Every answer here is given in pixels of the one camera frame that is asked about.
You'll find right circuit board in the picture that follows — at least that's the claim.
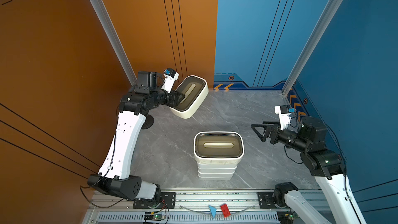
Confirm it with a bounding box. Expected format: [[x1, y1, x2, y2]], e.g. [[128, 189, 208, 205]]
[[277, 212, 294, 224]]

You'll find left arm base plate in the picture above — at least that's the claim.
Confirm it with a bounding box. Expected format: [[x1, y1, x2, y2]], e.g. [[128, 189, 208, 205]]
[[133, 191, 176, 209]]

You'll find cream tissue box angled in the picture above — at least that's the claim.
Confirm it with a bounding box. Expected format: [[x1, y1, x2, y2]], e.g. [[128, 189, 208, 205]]
[[193, 131, 245, 164]]

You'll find circuit board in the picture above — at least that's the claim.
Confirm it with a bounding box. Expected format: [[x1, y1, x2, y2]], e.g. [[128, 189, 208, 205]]
[[277, 212, 294, 224], [143, 212, 167, 224]]

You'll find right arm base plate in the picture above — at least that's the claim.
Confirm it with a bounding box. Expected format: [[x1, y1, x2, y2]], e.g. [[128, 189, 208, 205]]
[[257, 191, 278, 209]]

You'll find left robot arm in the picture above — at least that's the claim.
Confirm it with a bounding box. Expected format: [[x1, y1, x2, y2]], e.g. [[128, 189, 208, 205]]
[[87, 68, 183, 207]]

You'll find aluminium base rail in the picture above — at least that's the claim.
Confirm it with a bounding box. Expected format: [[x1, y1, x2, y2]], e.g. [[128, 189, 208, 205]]
[[81, 189, 355, 224]]

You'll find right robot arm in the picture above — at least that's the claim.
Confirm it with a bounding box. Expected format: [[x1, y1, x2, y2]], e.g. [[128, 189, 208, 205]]
[[251, 116, 366, 224]]

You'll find left circuit board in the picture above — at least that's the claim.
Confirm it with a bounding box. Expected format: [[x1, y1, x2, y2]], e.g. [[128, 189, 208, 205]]
[[143, 212, 167, 224]]

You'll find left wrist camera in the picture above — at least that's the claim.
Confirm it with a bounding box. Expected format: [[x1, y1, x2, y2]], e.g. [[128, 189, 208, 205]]
[[161, 68, 179, 93]]

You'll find black microphone on stand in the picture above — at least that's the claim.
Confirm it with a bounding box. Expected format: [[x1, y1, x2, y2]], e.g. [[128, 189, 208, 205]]
[[142, 115, 154, 130]]

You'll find bamboo lid tissue box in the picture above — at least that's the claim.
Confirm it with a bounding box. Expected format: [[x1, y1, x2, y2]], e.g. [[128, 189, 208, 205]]
[[199, 177, 232, 181]]

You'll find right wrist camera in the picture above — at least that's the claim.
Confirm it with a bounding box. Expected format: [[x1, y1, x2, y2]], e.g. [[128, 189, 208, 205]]
[[274, 105, 295, 131]]

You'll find blue triangle piece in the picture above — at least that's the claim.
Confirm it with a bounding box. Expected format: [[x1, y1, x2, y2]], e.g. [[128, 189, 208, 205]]
[[208, 205, 217, 218]]

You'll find red block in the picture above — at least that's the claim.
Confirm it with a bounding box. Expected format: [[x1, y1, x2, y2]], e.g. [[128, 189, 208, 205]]
[[220, 203, 231, 218]]

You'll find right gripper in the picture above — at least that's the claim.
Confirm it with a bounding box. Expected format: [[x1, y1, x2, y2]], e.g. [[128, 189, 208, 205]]
[[251, 120, 310, 153]]

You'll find cream tissue box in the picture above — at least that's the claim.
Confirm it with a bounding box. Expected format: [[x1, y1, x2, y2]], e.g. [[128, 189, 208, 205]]
[[170, 75, 209, 119]]

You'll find grey lid tissue box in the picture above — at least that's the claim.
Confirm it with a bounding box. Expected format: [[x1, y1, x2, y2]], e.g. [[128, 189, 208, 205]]
[[198, 167, 236, 174], [198, 173, 234, 177], [197, 163, 238, 170]]

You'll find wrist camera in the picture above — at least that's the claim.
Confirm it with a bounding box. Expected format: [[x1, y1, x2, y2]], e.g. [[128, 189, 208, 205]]
[[161, 68, 179, 93], [274, 105, 295, 131]]

